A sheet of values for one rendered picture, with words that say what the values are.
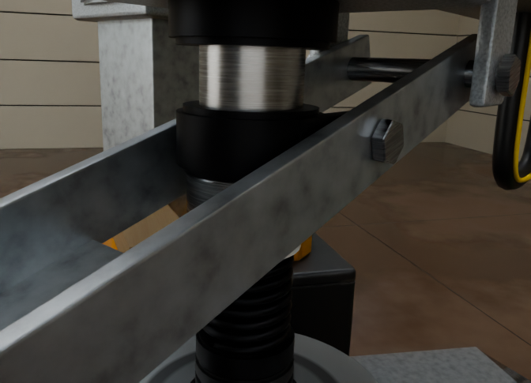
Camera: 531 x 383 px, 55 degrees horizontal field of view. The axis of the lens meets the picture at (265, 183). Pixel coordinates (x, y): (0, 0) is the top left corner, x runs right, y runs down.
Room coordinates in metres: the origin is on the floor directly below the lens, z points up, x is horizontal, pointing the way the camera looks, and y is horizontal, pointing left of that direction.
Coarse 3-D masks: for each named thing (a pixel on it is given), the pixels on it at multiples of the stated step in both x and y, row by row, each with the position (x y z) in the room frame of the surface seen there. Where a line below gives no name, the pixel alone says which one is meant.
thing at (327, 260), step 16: (320, 240) 0.97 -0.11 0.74; (320, 256) 0.88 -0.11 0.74; (336, 256) 0.88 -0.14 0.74; (304, 272) 0.80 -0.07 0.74; (320, 272) 0.81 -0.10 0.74; (336, 272) 0.82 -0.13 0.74; (352, 272) 0.82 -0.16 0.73; (304, 288) 0.80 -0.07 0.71; (320, 288) 0.81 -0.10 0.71; (336, 288) 0.81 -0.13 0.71; (352, 288) 0.82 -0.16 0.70; (304, 304) 0.80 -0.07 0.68; (320, 304) 0.81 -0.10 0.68; (336, 304) 0.82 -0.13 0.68; (352, 304) 0.83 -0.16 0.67; (304, 320) 0.80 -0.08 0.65; (320, 320) 0.81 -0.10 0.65; (336, 320) 0.82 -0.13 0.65; (320, 336) 0.81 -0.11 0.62; (336, 336) 0.82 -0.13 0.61
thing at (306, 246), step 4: (108, 240) 0.82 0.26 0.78; (112, 240) 0.82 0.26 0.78; (308, 240) 0.88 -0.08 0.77; (104, 244) 0.80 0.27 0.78; (108, 244) 0.80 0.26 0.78; (112, 244) 0.80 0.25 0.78; (304, 244) 0.87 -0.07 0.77; (308, 244) 0.88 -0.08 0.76; (116, 248) 0.78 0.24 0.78; (300, 248) 0.86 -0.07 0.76; (304, 248) 0.87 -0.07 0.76; (308, 248) 0.88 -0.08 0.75; (300, 252) 0.86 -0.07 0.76; (304, 252) 0.87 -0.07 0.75; (308, 252) 0.88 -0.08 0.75; (296, 256) 0.85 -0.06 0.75; (300, 256) 0.86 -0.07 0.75; (304, 256) 0.87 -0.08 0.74; (296, 260) 0.86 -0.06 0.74
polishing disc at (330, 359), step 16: (304, 336) 0.41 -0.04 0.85; (176, 352) 0.38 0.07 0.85; (192, 352) 0.38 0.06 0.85; (304, 352) 0.38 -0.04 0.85; (320, 352) 0.38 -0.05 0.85; (336, 352) 0.38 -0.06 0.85; (160, 368) 0.35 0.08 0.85; (176, 368) 0.35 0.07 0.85; (192, 368) 0.36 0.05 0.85; (304, 368) 0.36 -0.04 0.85; (320, 368) 0.36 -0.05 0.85; (336, 368) 0.36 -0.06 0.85; (352, 368) 0.36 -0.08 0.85
